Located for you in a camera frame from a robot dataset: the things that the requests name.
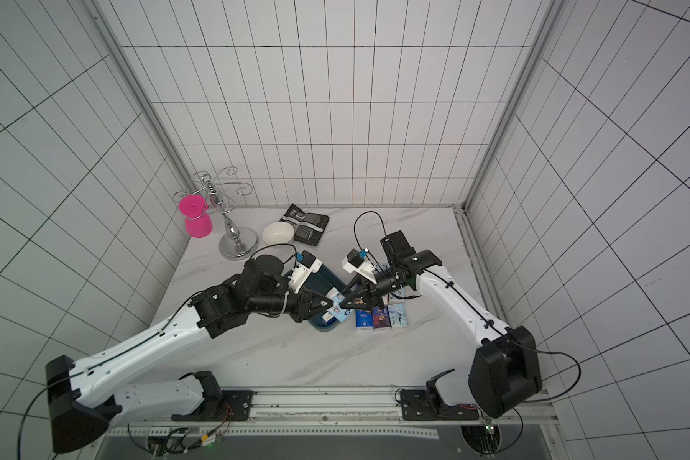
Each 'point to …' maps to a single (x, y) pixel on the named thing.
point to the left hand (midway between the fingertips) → (322, 309)
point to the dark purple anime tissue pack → (380, 318)
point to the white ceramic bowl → (278, 233)
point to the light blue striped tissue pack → (398, 315)
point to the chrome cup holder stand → (239, 243)
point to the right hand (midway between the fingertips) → (335, 302)
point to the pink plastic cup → (195, 209)
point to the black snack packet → (308, 227)
